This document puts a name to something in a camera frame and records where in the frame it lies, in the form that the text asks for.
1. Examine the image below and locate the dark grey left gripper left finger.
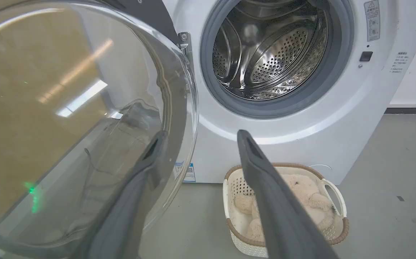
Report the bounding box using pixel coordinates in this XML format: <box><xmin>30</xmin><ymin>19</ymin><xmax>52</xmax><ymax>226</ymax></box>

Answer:
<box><xmin>72</xmin><ymin>130</ymin><xmax>168</xmax><ymax>259</ymax></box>

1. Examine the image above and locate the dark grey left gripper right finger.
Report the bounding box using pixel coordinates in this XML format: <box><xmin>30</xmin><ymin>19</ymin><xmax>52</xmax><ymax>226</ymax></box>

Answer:
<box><xmin>237</xmin><ymin>129</ymin><xmax>339</xmax><ymax>259</ymax></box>

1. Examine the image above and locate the round glass washing machine door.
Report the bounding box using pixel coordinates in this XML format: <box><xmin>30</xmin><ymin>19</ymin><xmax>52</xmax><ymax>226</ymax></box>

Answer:
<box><xmin>0</xmin><ymin>0</ymin><xmax>199</xmax><ymax>259</ymax></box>

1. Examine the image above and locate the white front-load washing machine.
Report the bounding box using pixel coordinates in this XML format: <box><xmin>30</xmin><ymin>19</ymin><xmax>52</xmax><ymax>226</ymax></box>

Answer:
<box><xmin>96</xmin><ymin>0</ymin><xmax>416</xmax><ymax>185</ymax></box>

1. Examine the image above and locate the beige plush teddy bear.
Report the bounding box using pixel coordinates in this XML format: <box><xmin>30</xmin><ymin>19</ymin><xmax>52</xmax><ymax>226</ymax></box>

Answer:
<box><xmin>234</xmin><ymin>174</ymin><xmax>335</xmax><ymax>242</ymax></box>

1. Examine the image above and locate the white woven laundry basket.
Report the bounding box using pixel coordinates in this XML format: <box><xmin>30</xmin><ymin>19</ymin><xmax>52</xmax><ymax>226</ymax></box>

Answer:
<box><xmin>223</xmin><ymin>163</ymin><xmax>349</xmax><ymax>258</ymax></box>

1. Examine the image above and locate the blue energy label sticker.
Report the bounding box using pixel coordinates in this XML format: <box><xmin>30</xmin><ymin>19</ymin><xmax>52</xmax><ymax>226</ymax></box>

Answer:
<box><xmin>183</xmin><ymin>163</ymin><xmax>196</xmax><ymax>183</ymax></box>

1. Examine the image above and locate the grey warning label sticker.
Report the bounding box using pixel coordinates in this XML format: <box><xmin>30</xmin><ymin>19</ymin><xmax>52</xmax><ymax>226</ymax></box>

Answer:
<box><xmin>364</xmin><ymin>0</ymin><xmax>381</xmax><ymax>42</ymax></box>

